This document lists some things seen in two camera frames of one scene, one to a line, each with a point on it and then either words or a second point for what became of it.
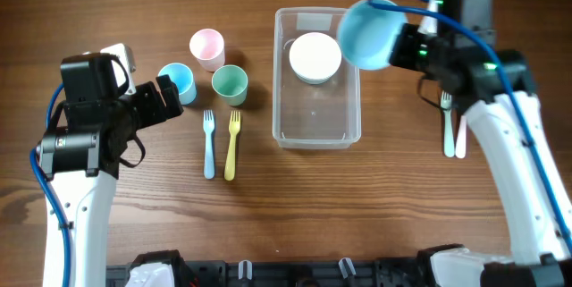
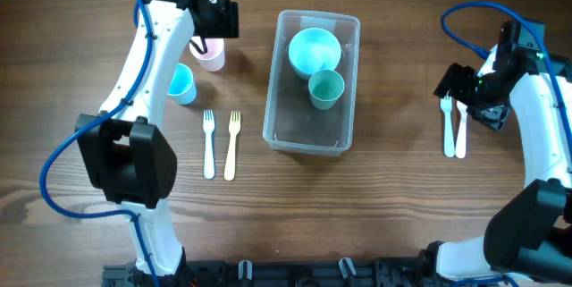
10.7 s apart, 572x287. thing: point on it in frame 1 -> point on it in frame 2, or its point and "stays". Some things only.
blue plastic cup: x=184 y=80 stays
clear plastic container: x=316 y=103 stays
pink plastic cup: x=207 y=47 stays
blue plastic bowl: x=366 y=32 -> x=312 y=50
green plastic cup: x=231 y=81 -> x=325 y=87
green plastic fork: x=446 y=103 stays
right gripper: x=403 y=46 -> x=453 y=83
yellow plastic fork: x=234 y=127 stays
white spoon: x=461 y=139 stays
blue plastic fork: x=208 y=122 stays
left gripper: x=165 y=97 -> x=222 y=20
